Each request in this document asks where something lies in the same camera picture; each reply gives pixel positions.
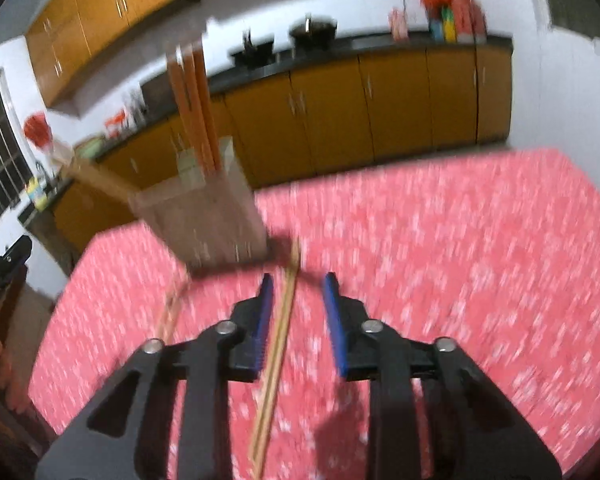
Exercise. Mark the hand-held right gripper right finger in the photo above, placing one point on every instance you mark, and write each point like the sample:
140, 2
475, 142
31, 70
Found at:
336, 330

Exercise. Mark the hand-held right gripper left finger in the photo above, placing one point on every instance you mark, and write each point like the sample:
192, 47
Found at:
262, 330

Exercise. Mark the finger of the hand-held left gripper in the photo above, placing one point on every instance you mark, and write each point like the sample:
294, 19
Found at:
17, 250

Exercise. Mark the beige perforated utensil holder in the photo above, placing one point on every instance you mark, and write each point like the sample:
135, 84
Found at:
205, 225

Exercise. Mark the yellow detergent bottle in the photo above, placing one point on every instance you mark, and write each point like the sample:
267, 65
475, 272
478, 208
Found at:
39, 195

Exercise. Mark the barred window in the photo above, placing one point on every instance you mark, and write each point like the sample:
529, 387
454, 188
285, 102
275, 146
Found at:
0, 160

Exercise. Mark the hanging red plastic bag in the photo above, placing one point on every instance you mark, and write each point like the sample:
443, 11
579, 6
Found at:
37, 131

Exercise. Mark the green bowl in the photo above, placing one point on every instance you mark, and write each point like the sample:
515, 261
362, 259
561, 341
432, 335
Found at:
91, 147

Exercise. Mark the red floral tablecloth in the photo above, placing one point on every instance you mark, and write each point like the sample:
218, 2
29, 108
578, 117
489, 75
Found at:
430, 240

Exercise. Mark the red and white plastic bag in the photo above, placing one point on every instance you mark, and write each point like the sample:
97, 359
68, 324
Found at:
116, 125

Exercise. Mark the dark cutting board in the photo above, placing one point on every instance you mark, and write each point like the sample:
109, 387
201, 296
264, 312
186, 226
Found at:
155, 92

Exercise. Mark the wooden base cabinets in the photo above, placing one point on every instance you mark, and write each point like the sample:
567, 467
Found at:
390, 105

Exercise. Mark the black kitchen countertop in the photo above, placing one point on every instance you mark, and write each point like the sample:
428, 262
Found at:
380, 46

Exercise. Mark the black wok with lid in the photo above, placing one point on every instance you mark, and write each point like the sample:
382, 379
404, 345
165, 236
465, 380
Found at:
312, 32

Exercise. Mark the pink detergent bottle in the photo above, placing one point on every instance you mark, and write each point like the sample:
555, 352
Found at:
399, 25

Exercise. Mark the blue and yellow box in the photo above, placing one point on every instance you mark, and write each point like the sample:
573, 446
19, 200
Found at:
444, 25

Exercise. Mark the wooden wall cabinets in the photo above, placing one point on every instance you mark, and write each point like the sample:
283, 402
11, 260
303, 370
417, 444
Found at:
95, 10

